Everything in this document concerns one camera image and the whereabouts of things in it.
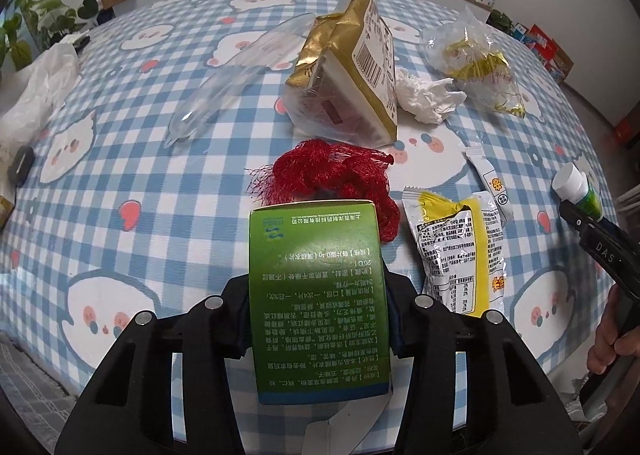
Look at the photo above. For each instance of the grey fringed rug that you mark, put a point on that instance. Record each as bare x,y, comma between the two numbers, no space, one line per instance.
30,380

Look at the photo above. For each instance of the clear bag with yellow print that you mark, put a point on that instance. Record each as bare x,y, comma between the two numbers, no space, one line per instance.
475,60

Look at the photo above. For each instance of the small white sachet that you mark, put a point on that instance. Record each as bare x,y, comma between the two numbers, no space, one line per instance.
492,185

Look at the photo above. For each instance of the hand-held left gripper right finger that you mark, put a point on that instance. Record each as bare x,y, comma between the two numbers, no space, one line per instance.
395,330

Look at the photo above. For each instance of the white plastic bag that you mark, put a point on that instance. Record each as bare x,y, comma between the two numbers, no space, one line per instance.
45,80

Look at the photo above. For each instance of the red mesh net bag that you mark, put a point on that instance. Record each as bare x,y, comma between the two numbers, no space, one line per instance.
320,170

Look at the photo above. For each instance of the yellow box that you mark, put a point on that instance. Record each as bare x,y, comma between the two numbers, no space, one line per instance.
6,212

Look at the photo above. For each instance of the person's right hand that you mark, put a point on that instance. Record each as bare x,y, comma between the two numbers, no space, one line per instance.
602,345

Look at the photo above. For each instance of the clear plastic bottle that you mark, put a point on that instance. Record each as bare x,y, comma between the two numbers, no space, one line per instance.
210,95

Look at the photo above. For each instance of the crumpled white tissue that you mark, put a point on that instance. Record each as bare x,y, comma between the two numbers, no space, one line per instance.
425,97

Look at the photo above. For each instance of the gold bread bag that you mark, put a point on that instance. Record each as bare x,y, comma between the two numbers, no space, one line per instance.
350,100

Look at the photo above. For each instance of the black remote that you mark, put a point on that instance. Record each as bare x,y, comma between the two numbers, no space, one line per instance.
81,41

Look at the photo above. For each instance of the white-capped green bottle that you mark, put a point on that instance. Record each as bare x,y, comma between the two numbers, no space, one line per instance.
575,182

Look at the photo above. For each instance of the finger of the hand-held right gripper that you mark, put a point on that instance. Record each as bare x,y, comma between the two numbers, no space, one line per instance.
575,217

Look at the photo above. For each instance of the small black object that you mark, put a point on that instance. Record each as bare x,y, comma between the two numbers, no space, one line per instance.
21,165

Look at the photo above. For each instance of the blue checked tablecloth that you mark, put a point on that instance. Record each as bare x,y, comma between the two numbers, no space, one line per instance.
150,215

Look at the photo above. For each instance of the yellow snack packet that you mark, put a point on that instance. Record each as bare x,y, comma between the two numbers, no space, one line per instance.
450,255

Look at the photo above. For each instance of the green potted plant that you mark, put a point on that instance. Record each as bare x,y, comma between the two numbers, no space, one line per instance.
45,20

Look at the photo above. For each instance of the green medicine box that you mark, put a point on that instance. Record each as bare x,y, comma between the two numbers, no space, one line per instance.
320,295

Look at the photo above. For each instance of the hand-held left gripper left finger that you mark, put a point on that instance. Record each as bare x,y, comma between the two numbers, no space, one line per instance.
244,332

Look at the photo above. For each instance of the red box on cardboard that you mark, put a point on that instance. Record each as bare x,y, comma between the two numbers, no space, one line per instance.
540,45

